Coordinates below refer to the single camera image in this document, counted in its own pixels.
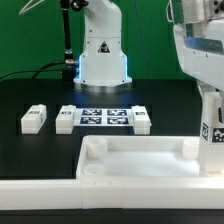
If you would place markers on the white front guide rail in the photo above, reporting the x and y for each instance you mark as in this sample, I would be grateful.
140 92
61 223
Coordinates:
126 193

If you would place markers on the white desk top tray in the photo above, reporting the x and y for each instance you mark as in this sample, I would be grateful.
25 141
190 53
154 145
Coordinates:
164 158

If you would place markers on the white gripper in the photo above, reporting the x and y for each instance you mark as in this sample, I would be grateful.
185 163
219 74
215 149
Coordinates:
202 57

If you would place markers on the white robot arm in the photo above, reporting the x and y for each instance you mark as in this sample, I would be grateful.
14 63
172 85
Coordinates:
198 28

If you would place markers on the fiducial marker sheet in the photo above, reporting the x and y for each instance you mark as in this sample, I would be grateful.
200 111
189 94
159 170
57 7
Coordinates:
104 117

